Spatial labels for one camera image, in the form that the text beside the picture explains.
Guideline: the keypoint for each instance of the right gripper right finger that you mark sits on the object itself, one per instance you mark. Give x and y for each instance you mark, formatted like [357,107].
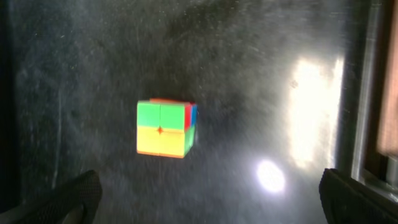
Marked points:
[348,199]

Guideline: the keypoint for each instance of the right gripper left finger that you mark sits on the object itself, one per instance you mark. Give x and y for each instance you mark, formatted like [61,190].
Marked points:
[68,199]

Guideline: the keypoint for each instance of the many-coloured puzzle cube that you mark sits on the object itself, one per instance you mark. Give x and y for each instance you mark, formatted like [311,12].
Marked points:
[161,130]

